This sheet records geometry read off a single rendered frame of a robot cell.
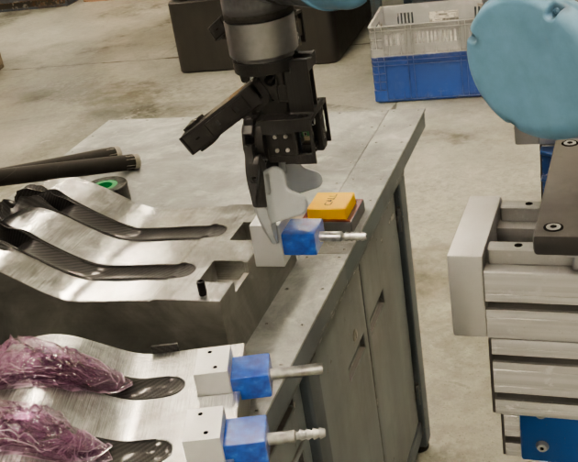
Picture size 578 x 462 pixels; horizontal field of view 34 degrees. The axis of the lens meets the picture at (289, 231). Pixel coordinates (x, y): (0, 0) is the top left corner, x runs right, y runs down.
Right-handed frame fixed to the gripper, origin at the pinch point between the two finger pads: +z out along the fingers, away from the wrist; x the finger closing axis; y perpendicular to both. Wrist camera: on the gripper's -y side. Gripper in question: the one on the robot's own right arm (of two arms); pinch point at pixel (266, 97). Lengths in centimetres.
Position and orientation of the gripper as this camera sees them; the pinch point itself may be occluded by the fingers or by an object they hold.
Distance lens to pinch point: 156.7
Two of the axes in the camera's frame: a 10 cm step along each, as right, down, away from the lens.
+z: 1.5, 8.9, 4.3
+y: 7.9, 1.5, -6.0
